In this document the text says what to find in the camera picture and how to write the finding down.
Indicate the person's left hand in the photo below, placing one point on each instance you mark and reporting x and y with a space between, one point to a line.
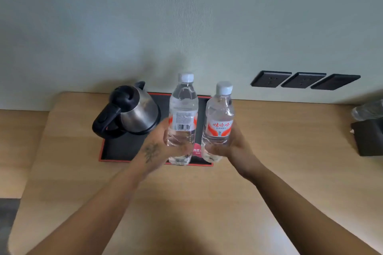
152 150

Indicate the stainless steel electric kettle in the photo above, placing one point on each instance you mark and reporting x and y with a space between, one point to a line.
131 111

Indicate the black wall socket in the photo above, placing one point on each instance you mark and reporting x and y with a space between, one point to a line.
270 78
303 80

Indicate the person's right hand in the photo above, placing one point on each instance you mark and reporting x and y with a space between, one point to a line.
239 150

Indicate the clear plastic bag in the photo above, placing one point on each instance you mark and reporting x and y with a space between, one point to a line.
367 110

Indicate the person's right forearm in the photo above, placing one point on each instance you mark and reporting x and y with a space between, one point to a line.
305 219

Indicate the pink card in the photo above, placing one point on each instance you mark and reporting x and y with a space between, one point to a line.
197 150

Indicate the person's left thumb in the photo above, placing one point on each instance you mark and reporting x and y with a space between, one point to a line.
181 150

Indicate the person's left forearm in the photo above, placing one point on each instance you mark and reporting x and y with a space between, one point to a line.
86 219

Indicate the person's right thumb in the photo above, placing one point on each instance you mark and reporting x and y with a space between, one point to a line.
217 149

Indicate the black tray with red rim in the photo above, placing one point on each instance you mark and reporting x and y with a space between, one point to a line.
125 147

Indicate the black tissue box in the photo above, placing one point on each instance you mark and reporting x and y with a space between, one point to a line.
369 136

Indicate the clear water bottle barcode label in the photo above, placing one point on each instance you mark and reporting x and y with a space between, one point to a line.
182 120

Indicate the clear water bottle red label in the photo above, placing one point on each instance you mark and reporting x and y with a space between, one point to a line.
217 123

